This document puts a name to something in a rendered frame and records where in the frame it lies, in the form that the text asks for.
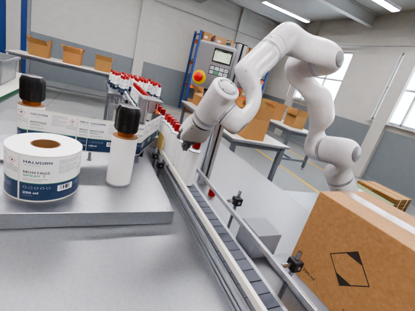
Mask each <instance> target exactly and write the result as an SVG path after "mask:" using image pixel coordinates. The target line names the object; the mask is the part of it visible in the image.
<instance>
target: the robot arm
mask: <svg viewBox="0 0 415 311"><path fill-rule="evenodd" d="M285 55H287V56H290V57H289V58H288V59H287V61H286V63H285V68H284V71H285V76H286V78H287V80H288V82H289V83H290V84H291V85H292V87H294V88H295V89H296V90H297V91H298V92H299V93H300V95H302V97H303V99H304V101H305V103H306V107H307V110H308V115H309V130H308V135H307V137H306V140H305V143H304V152H305V154H306V155H307V156H308V157H309V158H310V159H312V160H316V161H320V162H325V163H328V165H326V166H325V169H324V176H325V179H326V182H327V184H328V186H329V189H330V191H363V190H361V189H358V187H357V184H356V180H355V178H354V175H353V171H352V166H353V165H354V164H355V163H356V162H357V161H358V160H359V158H360V156H361V148H360V146H359V144H358V143H357V142H356V141H353V140H352V139H348V138H340V137H334V136H327V135H326V134H325V129H326V128H328V127H329V126H330V125H331V124H332V122H333V120H334V118H335V109H334V104H333V98H332V94H331V93H330V91H329V90H328V89H327V88H326V87H325V86H323V85H321V84H320V83H319V82H318V81H317V80H316V79H315V78H314V77H321V76H326V75H331V74H333V73H335V72H337V71H338V70H340V68H341V67H342V65H343V63H344V60H345V57H344V53H343V51H342V49H341V48H340V47H339V46H338V45H337V44H335V43H334V42H333V41H331V40H329V39H325V38H322V37H319V36H315V35H312V34H310V33H308V32H306V31H305V30H303V29H302V28H301V27H300V26H299V25H297V24H296V23H294V22H284V23H281V24H280V25H279V26H277V27H276V28H275V29H273V30H272V31H271V32H270V33H269V34H268V35H267V36H266V37H265V38H264V39H263V40H262V41H261V42H259V43H258V44H257V45H256V46H255V47H254V48H253V49H252V50H251V51H250V52H249V53H248V54H247V55H246V56H244V58H242V60H241V61H239V63H237V65H236V66H235V70H234V72H235V76H236V78H237V80H238V82H239V83H240V85H241V87H242V88H243V91H244V93H245V96H246V105H245V107H244V108H242V109H241V108H239V107H238V106H237V105H236V104H235V100H236V99H237V97H238V95H239V92H238V88H237V87H236V85H235V84H234V83H233V82H232V81H230V80H229V79H227V78H224V77H217V78H215V79H214V81H213V82H212V83H211V85H210V87H209V88H208V90H207V91H206V93H205V95H204V96H203V98H202V100H201V101H200V103H199V104H198V106H197V108H196V109H195V111H194V112H193V114H191V115H190V116H189V117H188V118H187V119H186V120H185V121H184V122H183V123H182V125H181V126H180V128H179V131H180V133H179V134H178V135H177V139H181V140H182V141H183V143H182V149H183V151H187V150H188V149H189V148H190V147H191V146H193V145H194V144H195V143H204V142H205V141H206V140H207V139H208V137H209V136H210V135H211V133H212V131H213V129H214V127H215V126H216V125H217V123H219V124H220V125H221V126H222V127H223V128H225V129H226V130H227V131H228V132H229V133H231V134H233V135H235V134H237V133H239V132H240V131H241V130H242V129H244V127H245V126H247V124H249V122H250V121H251V120H252V119H253V118H254V116H255V115H256V114H257V112H258V110H259V107H260V105H261V98H262V91H261V83H260V79H261V78H262V77H263V76H264V75H265V74H266V73H267V72H268V71H269V70H270V69H271V68H273V67H274V66H275V65H276V64H277V63H278V62H279V61H280V60H281V59H282V58H283V57H284V56H285Z"/></svg>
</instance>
